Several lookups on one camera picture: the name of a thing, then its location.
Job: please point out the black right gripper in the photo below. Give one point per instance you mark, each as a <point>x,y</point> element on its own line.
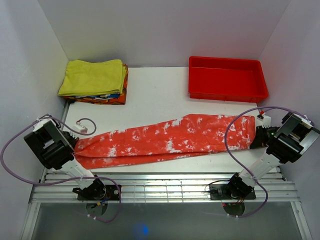
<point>260,139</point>

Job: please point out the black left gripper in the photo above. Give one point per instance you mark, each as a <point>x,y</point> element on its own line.
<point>73,139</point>

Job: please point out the red white tie-dye trousers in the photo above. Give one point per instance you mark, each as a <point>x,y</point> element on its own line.
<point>189,136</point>

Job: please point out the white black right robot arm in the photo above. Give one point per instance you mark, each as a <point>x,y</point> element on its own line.
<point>284,144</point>

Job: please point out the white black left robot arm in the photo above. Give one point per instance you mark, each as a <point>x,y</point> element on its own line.
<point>54,149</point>

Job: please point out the folded orange patterned trousers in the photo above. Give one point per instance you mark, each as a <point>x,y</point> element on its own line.
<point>118,98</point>

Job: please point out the folded yellow trousers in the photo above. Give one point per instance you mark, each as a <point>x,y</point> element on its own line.
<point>93,79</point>

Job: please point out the red plastic tray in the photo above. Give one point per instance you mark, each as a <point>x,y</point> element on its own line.
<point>226,79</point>

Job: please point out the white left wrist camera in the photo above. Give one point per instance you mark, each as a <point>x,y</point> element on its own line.
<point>80,129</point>

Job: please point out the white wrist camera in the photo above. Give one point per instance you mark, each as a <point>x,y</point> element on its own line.
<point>263,120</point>
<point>80,129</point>

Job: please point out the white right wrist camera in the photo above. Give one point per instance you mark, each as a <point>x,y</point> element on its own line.
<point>263,120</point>

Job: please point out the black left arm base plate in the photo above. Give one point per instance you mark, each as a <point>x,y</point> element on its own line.
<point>111,194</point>

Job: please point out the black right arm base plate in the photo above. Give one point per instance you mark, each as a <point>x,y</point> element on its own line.
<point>221,191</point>

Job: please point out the aluminium table edge rail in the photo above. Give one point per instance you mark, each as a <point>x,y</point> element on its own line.
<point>162,188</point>

